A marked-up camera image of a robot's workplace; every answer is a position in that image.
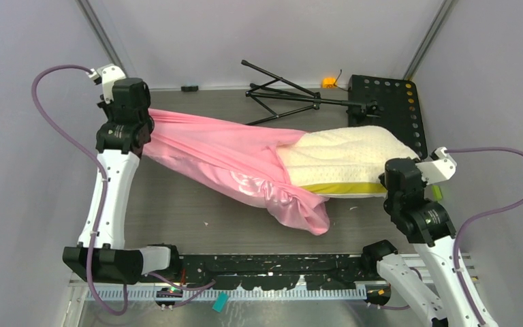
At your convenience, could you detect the green small block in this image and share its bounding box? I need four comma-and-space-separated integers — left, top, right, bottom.
431, 185, 443, 201

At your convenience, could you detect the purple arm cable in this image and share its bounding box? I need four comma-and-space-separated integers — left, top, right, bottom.
31, 64, 129, 317
444, 146, 523, 327

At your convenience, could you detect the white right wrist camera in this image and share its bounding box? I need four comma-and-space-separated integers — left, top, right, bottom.
416, 147, 457, 185

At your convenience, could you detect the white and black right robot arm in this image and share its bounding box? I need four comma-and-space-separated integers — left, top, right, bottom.
361, 155, 497, 326

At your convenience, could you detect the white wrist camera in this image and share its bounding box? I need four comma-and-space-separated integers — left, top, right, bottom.
416, 147, 457, 185
87, 64, 127, 104

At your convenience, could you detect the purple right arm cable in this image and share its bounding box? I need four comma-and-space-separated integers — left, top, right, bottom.
444, 146, 523, 327

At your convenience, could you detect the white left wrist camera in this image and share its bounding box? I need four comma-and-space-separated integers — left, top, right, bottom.
87, 64, 127, 104

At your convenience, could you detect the black perforated music stand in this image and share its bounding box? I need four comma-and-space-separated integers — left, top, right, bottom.
241, 60, 428, 159

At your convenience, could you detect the teal tape piece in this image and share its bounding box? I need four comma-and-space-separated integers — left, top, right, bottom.
212, 292, 229, 313

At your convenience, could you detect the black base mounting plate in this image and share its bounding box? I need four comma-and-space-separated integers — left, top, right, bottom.
155, 254, 383, 291

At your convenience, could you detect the orange yellow small device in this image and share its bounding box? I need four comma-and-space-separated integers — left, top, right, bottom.
321, 78, 338, 89

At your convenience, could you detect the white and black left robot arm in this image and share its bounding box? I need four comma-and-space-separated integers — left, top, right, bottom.
62, 78, 182, 285

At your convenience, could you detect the pink pillowcase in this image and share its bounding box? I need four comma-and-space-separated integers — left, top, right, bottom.
144, 109, 330, 235

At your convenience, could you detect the cream textured pillow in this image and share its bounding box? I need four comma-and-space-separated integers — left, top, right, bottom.
276, 125, 419, 198

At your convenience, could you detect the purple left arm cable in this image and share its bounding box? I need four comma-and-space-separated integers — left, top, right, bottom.
31, 64, 129, 317

